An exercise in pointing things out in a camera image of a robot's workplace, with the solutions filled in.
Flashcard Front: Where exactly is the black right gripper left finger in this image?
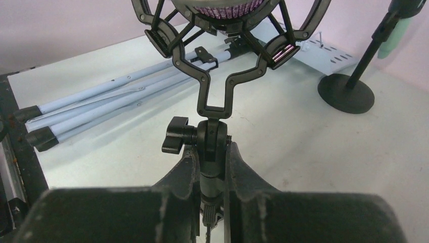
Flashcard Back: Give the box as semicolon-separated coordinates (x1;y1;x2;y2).
13;145;199;242

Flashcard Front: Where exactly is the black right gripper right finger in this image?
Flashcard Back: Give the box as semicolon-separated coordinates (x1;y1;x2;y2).
224;143;407;242

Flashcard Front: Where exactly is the light blue music stand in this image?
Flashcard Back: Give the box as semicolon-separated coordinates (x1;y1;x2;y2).
13;20;358;152

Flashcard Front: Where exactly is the pink glitter microphone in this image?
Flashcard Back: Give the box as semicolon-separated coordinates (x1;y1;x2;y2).
172;1;279;34

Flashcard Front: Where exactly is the black round base mic stand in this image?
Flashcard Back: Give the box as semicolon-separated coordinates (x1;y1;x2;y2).
317;1;426;114

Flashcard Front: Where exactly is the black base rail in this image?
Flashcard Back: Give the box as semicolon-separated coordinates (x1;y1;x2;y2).
1;73;48;242

